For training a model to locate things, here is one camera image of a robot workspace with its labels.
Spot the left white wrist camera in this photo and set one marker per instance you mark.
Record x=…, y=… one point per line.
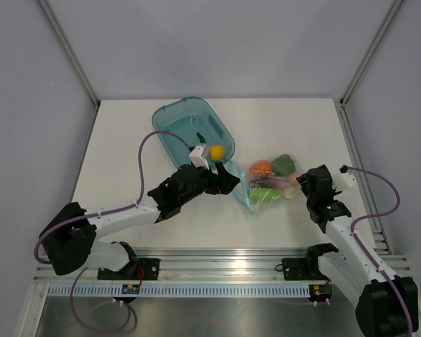
x=199, y=156

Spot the green fake chili pepper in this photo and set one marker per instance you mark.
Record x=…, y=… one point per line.
x=201, y=139

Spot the clear zip top bag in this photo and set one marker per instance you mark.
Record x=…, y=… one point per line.
x=241, y=192

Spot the aluminium frame post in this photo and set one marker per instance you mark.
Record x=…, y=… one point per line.
x=67, y=49
x=372, y=49

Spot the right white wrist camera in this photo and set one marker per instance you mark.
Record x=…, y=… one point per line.
x=343, y=181

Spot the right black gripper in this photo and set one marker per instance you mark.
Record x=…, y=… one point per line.
x=302, y=177

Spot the cream fake garlic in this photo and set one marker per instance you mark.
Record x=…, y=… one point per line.
x=291, y=192

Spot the white slotted cable duct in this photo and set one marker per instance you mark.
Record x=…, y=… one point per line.
x=182, y=290

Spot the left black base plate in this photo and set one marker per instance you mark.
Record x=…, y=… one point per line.
x=147, y=269

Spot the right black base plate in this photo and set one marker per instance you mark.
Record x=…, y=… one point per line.
x=300, y=269

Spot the teal transparent plastic bin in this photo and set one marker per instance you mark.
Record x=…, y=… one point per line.
x=185, y=118

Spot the green fake bell pepper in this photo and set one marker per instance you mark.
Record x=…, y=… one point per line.
x=283, y=165

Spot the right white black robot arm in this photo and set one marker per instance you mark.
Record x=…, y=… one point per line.
x=385, y=303

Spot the aluminium mounting rail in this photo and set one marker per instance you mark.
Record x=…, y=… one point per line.
x=218, y=266

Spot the yellow fake fruit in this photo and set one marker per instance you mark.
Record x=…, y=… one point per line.
x=217, y=152

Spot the right aluminium frame post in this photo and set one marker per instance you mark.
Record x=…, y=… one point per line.
x=372, y=49

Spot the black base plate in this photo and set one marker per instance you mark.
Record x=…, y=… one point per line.
x=300, y=269
x=147, y=269

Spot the light green fake vegetable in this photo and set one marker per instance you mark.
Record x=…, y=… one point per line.
x=264, y=195

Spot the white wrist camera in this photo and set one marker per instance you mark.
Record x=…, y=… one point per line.
x=343, y=181
x=199, y=156

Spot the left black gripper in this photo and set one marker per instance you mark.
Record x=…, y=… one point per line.
x=224, y=184

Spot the left aluminium frame post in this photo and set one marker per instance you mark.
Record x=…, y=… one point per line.
x=67, y=49

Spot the orange fake fruit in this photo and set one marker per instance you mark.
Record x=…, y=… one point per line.
x=261, y=168

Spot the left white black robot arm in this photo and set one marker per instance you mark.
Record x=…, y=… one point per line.
x=73, y=239

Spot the purple fake eggplant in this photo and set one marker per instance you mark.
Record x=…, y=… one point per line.
x=272, y=183

